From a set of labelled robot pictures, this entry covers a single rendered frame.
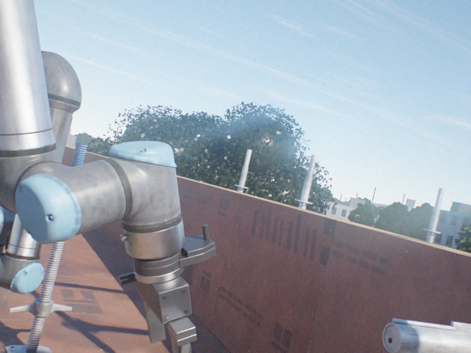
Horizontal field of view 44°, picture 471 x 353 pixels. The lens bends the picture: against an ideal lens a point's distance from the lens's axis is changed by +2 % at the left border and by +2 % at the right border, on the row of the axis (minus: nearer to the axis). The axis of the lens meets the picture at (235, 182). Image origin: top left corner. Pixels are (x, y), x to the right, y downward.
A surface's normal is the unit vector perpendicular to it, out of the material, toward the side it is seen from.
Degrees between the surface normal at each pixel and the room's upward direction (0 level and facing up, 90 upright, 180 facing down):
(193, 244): 25
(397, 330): 91
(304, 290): 90
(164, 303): 97
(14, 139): 101
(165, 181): 89
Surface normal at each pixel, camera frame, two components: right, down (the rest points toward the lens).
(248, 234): -0.90, -0.21
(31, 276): 0.87, 0.29
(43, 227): -0.68, 0.26
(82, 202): 0.63, -0.07
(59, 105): 0.10, 0.74
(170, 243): 0.63, 0.17
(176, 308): 0.44, 0.22
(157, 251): 0.23, 0.26
